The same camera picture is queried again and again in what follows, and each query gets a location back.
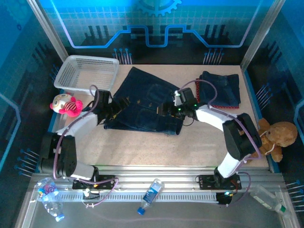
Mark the dark blue denim skirt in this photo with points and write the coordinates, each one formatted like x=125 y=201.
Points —
x=142 y=83

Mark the red white-dotted skirt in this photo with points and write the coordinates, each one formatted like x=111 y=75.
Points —
x=228 y=107

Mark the dark blue jeans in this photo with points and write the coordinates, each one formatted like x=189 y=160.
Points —
x=225 y=88

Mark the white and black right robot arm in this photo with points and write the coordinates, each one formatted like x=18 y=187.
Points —
x=211 y=117

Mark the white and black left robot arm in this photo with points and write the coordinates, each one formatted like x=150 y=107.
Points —
x=83 y=121

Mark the pink striped plush toy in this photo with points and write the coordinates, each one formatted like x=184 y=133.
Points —
x=69 y=107

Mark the white plastic mesh basket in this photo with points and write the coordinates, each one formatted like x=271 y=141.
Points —
x=71 y=73

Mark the clear bottle with blue cap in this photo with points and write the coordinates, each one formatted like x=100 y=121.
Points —
x=150 y=193

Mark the small black electronics box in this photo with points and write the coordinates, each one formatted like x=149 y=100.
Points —
x=222 y=200

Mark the brown teddy bear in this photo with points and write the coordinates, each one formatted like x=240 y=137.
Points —
x=280 y=137

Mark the clear bottle with colourful label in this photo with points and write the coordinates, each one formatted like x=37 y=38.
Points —
x=50 y=197

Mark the clear bottle with green cap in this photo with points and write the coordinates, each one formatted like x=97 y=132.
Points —
x=266 y=197

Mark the aluminium rail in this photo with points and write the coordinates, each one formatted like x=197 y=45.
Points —
x=154 y=173

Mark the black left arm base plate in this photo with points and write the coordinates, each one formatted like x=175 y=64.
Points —
x=107 y=178

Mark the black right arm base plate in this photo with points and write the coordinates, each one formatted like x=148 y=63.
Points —
x=204 y=181

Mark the aluminium frame post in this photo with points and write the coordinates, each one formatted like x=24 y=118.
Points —
x=47 y=31
x=261 y=35

